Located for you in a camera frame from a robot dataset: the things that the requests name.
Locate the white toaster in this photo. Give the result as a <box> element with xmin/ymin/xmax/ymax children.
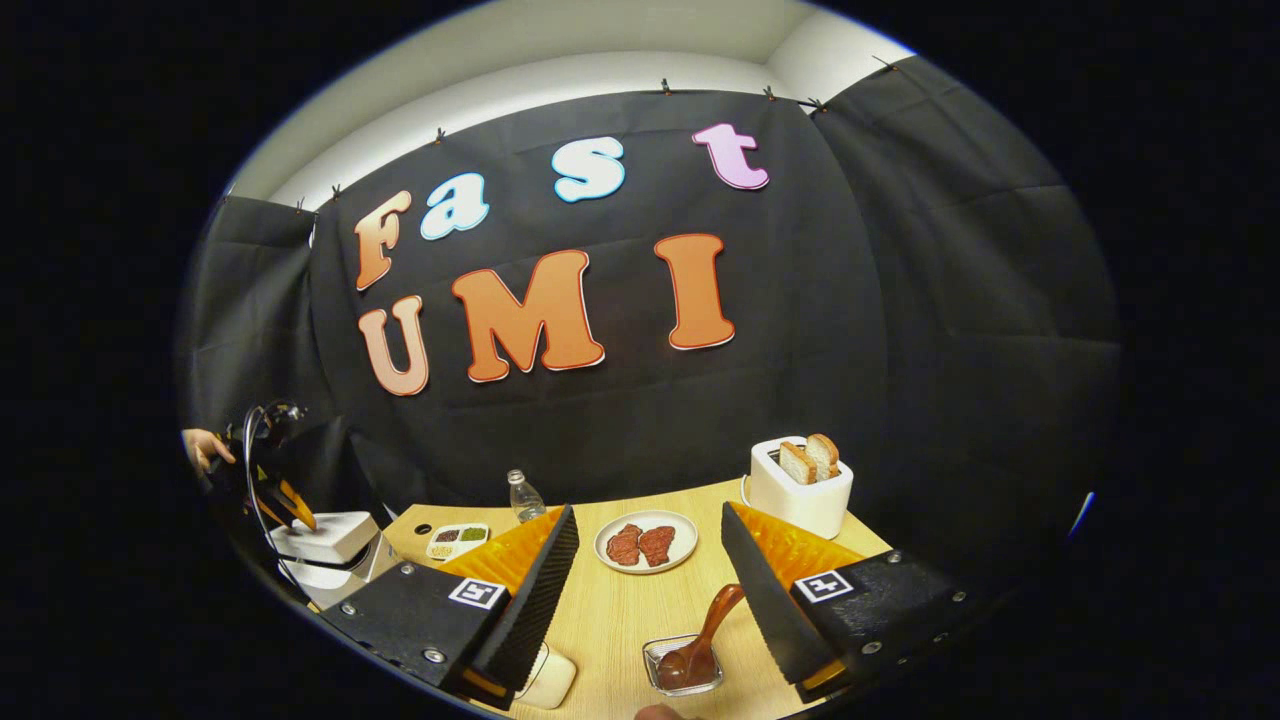
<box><xmin>745</xmin><ymin>437</ymin><xmax>855</xmax><ymax>541</ymax></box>

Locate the white plate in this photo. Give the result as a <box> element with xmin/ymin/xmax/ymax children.
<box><xmin>594</xmin><ymin>510</ymin><xmax>699</xmax><ymax>575</ymax></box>

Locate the cream rounded container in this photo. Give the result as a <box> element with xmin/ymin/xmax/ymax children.
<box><xmin>515</xmin><ymin>643</ymin><xmax>579</xmax><ymax>711</ymax></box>

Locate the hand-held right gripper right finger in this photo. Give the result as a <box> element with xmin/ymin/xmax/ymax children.
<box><xmin>720</xmin><ymin>500</ymin><xmax>1001</xmax><ymax>704</ymax></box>

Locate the brown wooden spoon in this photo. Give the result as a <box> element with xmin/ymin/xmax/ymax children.
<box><xmin>655</xmin><ymin>584</ymin><xmax>747</xmax><ymax>693</ymax></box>

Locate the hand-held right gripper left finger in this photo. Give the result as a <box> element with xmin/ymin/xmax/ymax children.
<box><xmin>318</xmin><ymin>503</ymin><xmax>581</xmax><ymax>713</ymax></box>

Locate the clear plastic water bottle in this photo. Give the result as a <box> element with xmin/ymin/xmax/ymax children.
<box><xmin>506</xmin><ymin>469</ymin><xmax>547</xmax><ymax>524</ymax></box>

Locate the white rice cooker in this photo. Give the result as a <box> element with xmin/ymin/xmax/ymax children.
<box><xmin>266</xmin><ymin>510</ymin><xmax>403</xmax><ymax>613</ymax></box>

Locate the black backdrop cloth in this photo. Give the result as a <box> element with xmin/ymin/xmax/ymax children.
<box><xmin>178</xmin><ymin>55</ymin><xmax>1121</xmax><ymax>601</ymax></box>

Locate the white divided grain tray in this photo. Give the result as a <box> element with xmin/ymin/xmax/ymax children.
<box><xmin>426</xmin><ymin>523</ymin><xmax>491</xmax><ymax>561</ymax></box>

